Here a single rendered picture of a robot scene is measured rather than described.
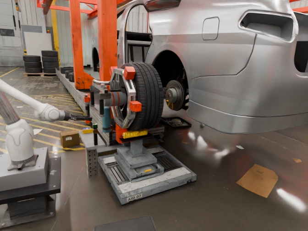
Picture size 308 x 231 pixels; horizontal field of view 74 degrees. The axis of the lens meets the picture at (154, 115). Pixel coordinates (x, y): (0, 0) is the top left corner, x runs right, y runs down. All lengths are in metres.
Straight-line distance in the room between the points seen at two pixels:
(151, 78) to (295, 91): 1.06
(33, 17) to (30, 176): 13.58
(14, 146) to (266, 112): 1.77
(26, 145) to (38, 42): 11.24
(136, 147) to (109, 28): 1.26
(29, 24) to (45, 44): 2.41
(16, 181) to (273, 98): 1.86
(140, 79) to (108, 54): 0.66
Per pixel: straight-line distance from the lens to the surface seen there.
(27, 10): 15.07
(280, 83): 1.52
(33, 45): 12.89
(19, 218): 2.06
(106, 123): 2.11
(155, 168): 2.14
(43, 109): 1.61
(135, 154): 2.23
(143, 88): 1.74
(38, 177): 1.82
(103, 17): 2.33
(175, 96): 2.15
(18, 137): 1.79
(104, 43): 2.31
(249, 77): 1.45
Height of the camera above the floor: 1.30
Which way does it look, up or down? 18 degrees down
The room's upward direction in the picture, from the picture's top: 3 degrees clockwise
